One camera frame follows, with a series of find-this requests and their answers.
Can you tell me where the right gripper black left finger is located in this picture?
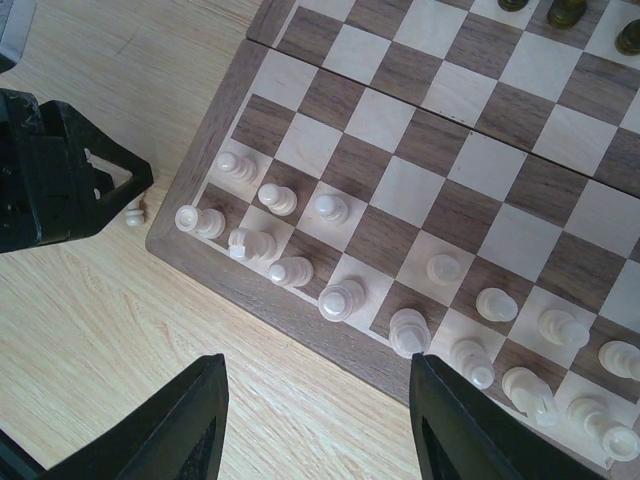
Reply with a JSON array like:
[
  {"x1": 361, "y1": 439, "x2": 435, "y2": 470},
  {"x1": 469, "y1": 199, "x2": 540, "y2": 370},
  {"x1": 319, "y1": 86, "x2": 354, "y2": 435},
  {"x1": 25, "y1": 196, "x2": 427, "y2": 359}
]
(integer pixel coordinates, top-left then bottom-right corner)
[{"x1": 1, "y1": 354, "x2": 228, "y2": 479}]

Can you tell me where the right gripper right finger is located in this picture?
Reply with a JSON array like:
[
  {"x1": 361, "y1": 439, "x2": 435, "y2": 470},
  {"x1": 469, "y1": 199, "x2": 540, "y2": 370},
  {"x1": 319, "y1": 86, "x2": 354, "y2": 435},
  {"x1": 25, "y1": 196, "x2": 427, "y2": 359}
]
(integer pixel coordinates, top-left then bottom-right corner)
[{"x1": 409, "y1": 354, "x2": 595, "y2": 480}]

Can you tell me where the light piece lowest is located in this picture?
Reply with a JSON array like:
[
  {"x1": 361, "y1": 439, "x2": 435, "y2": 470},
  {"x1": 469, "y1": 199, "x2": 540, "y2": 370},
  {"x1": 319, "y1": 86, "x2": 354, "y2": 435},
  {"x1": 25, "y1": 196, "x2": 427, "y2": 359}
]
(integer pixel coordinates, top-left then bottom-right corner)
[{"x1": 502, "y1": 367, "x2": 559, "y2": 427}]

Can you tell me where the light piece two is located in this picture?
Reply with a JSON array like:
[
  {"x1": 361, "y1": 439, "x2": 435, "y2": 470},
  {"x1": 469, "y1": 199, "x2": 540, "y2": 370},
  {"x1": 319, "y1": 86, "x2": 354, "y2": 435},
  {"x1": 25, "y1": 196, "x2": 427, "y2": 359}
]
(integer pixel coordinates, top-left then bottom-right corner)
[
  {"x1": 228, "y1": 228, "x2": 276, "y2": 262},
  {"x1": 215, "y1": 151, "x2": 257, "y2": 184}
]

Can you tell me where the light piece front pair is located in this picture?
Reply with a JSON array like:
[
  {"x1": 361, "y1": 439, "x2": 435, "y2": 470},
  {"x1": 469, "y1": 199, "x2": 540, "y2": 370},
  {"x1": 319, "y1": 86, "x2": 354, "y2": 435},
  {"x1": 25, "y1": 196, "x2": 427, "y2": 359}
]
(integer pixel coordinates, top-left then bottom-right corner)
[{"x1": 318, "y1": 279, "x2": 365, "y2": 322}]

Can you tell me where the light pawn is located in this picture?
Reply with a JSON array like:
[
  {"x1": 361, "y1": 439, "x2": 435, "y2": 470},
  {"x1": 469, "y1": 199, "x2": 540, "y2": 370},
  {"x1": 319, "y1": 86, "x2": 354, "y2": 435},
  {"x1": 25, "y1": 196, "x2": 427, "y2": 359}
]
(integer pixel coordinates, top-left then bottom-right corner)
[{"x1": 124, "y1": 198, "x2": 145, "y2": 227}]

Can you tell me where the dark rook back left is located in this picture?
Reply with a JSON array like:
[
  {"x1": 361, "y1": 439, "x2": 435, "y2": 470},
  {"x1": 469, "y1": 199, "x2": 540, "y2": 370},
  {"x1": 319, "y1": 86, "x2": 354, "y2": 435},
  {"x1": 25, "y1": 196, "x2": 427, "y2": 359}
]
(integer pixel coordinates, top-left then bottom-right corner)
[{"x1": 546, "y1": 0, "x2": 587, "y2": 29}]

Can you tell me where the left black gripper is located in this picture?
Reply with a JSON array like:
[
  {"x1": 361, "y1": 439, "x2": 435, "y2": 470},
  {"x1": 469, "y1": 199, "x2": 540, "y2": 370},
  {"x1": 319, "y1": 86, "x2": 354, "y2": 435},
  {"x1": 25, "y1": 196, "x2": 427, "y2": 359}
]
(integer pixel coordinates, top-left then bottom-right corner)
[{"x1": 1, "y1": 89, "x2": 154, "y2": 253}]

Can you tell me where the dark pawn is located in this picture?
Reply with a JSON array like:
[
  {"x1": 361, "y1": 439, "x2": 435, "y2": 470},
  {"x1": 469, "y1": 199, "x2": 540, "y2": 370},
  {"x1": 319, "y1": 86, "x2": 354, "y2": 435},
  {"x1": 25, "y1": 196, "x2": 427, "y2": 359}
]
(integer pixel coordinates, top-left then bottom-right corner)
[{"x1": 615, "y1": 21, "x2": 640, "y2": 56}]

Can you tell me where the light piece three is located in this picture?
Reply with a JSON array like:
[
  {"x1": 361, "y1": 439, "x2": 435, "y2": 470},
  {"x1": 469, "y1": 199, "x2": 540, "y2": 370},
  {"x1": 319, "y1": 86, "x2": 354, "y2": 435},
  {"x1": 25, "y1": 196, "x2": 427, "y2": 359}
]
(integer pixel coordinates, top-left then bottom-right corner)
[{"x1": 258, "y1": 183, "x2": 297, "y2": 216}]

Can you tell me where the wooden chess board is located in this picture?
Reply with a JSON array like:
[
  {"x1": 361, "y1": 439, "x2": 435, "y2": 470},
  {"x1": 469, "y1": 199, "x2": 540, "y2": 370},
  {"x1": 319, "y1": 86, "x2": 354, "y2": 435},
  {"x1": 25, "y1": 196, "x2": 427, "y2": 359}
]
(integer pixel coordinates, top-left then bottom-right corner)
[{"x1": 146, "y1": 1, "x2": 639, "y2": 479}]

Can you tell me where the light piece front tall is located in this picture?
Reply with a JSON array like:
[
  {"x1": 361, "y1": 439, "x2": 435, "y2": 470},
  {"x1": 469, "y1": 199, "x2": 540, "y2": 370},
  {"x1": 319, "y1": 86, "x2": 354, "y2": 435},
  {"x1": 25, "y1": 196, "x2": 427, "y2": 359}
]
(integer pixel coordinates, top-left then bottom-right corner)
[{"x1": 389, "y1": 308, "x2": 432, "y2": 359}]

